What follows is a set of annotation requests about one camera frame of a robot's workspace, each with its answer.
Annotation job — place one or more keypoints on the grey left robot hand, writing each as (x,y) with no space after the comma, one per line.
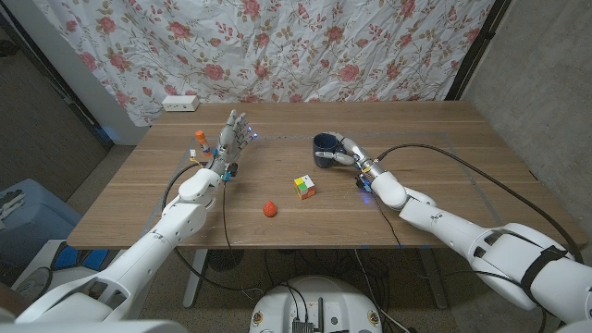
(229,143)

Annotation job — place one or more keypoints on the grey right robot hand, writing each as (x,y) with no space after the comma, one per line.
(358,150)

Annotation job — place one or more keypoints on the navy blue mug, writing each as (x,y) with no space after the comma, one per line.
(324,144)

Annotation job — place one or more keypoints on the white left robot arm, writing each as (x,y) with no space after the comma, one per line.
(152,245)

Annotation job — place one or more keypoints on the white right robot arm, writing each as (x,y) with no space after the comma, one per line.
(444,222)

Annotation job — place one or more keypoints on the rubiks cube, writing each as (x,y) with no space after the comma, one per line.
(304,187)

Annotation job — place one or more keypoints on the orange glue stick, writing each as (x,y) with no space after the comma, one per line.
(201,139)

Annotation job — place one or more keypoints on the small white connector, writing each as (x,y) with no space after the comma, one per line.
(193,153)

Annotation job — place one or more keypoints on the white power strip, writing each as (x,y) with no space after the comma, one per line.
(180,103)

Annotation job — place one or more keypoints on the red toy strawberry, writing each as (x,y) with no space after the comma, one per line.
(269,209)

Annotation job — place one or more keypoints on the floral curtain backdrop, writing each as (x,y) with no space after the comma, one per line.
(277,46)

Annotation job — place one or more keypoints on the black round base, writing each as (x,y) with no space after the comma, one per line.
(225,260)

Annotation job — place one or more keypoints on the white table leg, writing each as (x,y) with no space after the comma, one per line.
(194,282)

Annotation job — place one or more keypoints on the grey table leg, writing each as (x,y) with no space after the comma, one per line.
(435,287)

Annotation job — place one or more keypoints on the black backdrop pole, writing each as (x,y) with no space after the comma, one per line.
(476,46)

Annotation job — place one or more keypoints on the white robot torso base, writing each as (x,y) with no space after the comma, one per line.
(277,305)

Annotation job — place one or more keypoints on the white blue floor device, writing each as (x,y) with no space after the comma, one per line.
(69,259)

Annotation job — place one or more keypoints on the blue storage bin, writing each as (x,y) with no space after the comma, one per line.
(37,222)

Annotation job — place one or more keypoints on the white plastic part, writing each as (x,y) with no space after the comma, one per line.
(11,203)

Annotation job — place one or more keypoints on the black door frame strip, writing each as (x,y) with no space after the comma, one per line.
(55,76)

